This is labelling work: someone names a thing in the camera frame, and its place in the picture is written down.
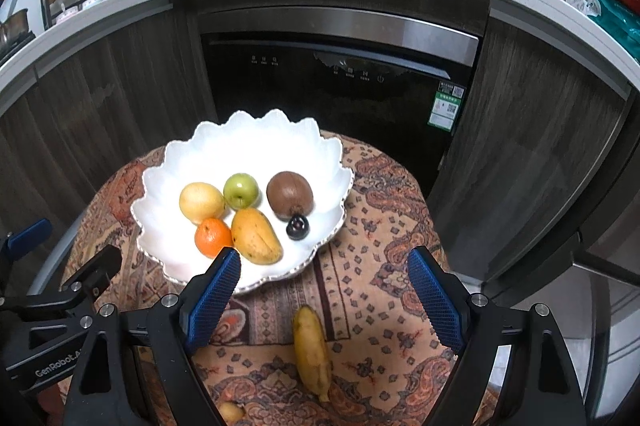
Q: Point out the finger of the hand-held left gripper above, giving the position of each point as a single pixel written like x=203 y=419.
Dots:
x=95 y=271
x=30 y=236

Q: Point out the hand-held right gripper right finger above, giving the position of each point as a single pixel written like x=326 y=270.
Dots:
x=435 y=296

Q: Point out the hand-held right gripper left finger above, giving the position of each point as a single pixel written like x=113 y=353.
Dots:
x=215 y=296

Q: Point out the large orange tangerine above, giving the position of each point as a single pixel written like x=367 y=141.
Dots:
x=212 y=237

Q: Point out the yellow mango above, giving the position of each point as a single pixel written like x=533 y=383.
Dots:
x=255 y=236

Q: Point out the yellow round citrus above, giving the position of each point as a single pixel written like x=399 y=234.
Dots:
x=201 y=202

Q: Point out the dark purple plum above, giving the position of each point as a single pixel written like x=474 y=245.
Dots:
x=297 y=226

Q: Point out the green apple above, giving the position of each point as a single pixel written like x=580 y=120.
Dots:
x=240 y=191

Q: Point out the yellow banana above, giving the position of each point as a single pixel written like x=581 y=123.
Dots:
x=311 y=351

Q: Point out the white scalloped bowl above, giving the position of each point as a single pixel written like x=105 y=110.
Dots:
x=170 y=186

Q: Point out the brown kiwi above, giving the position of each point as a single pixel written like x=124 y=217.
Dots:
x=290 y=193

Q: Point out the grey curved bar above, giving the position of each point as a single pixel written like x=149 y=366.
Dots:
x=72 y=243

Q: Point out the patterned paisley tablecloth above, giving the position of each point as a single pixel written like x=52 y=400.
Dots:
x=375 y=256

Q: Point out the small brown longan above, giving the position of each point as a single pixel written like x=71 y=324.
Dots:
x=232 y=412

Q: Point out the dark wood cabinet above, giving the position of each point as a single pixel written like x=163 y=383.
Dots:
x=525 y=145
x=100 y=115

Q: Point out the steel cooking pot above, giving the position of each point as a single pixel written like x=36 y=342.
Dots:
x=15 y=28

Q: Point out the black built-in dishwasher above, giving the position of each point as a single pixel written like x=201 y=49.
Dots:
x=340 y=95

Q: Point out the pink condiment jar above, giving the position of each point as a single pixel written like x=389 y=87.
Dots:
x=66 y=13

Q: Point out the pale condiment jar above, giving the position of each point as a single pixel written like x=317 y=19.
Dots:
x=91 y=0

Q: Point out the green plastic bag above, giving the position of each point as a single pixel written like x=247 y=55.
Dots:
x=620 y=25

